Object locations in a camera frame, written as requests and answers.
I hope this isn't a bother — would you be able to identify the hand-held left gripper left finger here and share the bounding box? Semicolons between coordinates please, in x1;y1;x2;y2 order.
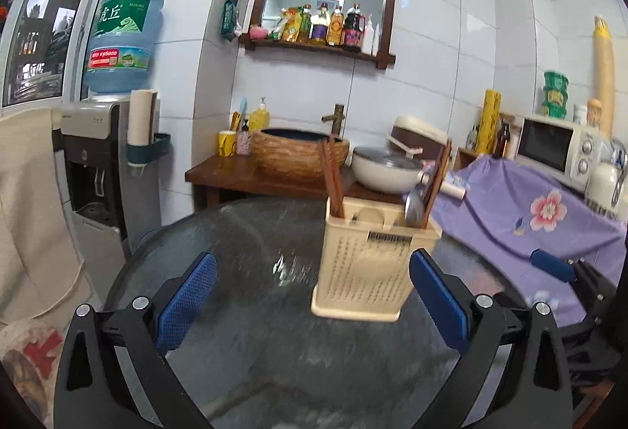
53;252;219;429

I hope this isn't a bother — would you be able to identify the blue water jug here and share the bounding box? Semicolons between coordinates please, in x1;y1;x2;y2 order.
82;0;166;97

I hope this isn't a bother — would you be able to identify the wooden chopstick with yellow band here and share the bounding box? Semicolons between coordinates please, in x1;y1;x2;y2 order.
425;139;453;228

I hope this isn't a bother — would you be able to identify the brass faucet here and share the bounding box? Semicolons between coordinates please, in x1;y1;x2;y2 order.
321;103;347;138

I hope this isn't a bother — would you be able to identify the slim white bottle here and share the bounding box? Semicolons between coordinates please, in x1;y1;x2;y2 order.
361;14;376;55

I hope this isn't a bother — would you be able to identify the yellow patterned roll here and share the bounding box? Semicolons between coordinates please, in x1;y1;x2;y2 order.
474;89;502;155

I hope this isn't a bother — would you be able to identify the small white roll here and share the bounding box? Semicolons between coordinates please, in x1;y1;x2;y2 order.
438;181;470;203

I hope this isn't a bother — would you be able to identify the wooden counter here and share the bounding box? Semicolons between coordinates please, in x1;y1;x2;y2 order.
185;153;419;215

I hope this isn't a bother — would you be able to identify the dark sauce bottle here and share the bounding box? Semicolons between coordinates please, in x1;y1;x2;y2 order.
342;2;367;52

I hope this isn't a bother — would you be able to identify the woven basin sink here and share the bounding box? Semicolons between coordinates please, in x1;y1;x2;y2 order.
251;128;351;183

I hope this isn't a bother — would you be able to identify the white jug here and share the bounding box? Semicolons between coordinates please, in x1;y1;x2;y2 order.
585;161;620;210

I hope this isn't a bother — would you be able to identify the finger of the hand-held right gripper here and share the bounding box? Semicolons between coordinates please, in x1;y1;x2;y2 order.
529;249;621;318

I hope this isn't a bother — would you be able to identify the yellow soap bottle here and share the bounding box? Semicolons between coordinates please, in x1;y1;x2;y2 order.
248;96;271;132

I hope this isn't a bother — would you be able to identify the amber oil bottle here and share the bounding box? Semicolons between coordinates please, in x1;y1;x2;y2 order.
327;5;345;47

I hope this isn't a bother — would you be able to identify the white microwave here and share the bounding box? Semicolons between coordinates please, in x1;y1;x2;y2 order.
515;113;615;194

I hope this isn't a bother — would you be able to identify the yellow cup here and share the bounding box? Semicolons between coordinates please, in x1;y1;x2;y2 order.
218;130;239;158

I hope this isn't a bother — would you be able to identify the red patterned bag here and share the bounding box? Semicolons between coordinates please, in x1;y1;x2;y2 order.
0;318;68;429

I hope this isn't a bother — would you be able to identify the grey water dispenser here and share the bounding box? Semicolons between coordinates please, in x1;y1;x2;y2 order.
52;95;164;264

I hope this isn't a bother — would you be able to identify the green noodle cup stack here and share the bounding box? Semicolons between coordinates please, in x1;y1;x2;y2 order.
542;70;570;120

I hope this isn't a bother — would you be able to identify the purple label bottle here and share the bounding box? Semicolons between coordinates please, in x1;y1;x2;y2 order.
310;2;331;46

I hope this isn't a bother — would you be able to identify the white brown rice cooker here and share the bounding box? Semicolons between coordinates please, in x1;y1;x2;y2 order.
386;116;450;161

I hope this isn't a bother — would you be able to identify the beige cloth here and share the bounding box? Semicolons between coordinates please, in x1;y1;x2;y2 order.
0;108;97;328

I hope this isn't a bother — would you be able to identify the green hanging packet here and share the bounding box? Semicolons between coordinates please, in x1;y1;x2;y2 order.
219;0;241;38

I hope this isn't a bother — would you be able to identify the brown wooden chopstick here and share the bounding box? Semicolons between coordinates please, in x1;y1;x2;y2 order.
328;136;345;218
422;149;449;228
321;139;340;219

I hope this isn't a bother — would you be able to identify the green glass bottle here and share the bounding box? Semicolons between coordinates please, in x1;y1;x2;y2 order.
299;4;314;44

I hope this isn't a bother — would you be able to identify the orange lidded jar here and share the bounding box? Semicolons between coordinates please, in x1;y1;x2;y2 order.
586;99;604;129

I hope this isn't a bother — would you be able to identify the cream plastic utensil holder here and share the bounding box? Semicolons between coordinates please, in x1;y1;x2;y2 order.
310;196;443;323

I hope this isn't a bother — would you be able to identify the yellow packet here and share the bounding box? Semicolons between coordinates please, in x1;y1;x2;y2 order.
269;6;303;43

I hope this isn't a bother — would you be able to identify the purple floral cloth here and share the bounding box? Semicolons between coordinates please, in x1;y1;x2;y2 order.
431;153;628;328

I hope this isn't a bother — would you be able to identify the tall beige roll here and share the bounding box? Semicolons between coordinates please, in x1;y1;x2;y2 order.
592;15;617;141

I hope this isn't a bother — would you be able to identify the window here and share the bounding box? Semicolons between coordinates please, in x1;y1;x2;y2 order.
0;0;124;111

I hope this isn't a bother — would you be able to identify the metal spoon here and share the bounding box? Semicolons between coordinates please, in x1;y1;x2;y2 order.
404;186;433;230

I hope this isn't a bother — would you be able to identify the brown glass bottle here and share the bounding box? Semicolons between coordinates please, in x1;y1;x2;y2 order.
493;119;511;160

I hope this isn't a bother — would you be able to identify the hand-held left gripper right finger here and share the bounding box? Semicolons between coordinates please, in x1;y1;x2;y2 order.
409;248;575;429

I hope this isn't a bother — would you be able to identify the teal wall holder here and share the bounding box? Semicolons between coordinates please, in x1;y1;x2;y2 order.
126;133;173;165

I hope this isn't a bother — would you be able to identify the white pot with lid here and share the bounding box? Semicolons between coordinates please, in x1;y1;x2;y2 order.
352;145;433;195

